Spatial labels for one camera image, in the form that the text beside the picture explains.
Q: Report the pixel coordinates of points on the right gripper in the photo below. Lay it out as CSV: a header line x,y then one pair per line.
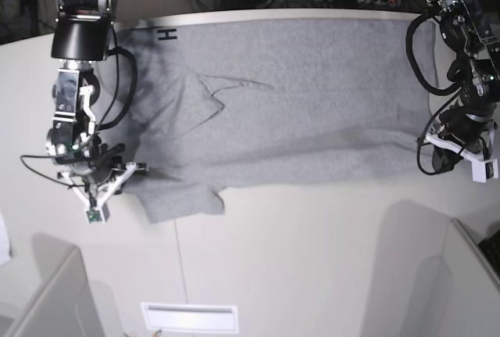
x,y
74,143

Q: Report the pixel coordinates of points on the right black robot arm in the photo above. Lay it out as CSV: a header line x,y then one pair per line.
x,y
84,35

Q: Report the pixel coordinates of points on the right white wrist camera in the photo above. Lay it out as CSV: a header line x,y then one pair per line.
x,y
94,188

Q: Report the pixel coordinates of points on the white slotted tray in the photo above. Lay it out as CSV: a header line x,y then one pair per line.
x,y
189,318

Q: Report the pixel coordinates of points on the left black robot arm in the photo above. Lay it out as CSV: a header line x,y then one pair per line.
x,y
465,28

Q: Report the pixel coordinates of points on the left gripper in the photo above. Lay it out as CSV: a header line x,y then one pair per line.
x,y
462,125

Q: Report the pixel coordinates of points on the left grey chair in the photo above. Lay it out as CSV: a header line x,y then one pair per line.
x,y
47,292

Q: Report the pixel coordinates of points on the grey T-shirt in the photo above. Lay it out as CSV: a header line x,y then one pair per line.
x,y
266,102

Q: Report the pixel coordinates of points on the black keyboard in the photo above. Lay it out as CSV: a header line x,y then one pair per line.
x,y
490,247

